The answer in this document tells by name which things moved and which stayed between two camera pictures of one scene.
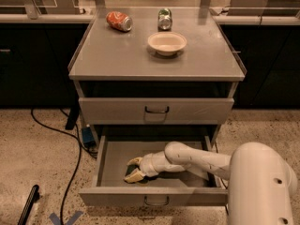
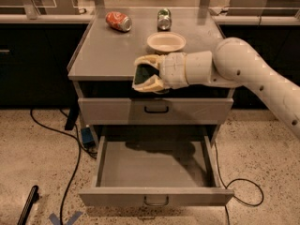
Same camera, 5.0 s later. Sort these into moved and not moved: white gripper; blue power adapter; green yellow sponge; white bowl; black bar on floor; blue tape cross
Moved: green yellow sponge; white gripper
Not moved: black bar on floor; blue power adapter; blue tape cross; white bowl
